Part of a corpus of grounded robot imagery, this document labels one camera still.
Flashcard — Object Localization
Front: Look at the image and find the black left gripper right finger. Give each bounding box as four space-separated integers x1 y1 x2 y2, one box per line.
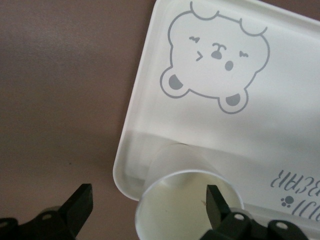
201 184 252 240

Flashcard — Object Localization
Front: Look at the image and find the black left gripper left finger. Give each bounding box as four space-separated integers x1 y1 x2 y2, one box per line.
17 183 95 240

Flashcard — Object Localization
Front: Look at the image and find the white plastic cup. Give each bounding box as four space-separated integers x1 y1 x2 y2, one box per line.
134 143 246 240

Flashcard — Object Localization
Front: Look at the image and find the white bear print tray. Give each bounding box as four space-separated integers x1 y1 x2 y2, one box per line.
112 0 320 240

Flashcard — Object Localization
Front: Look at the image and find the brown table cover mat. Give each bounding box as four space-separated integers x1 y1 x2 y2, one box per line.
0 0 161 240

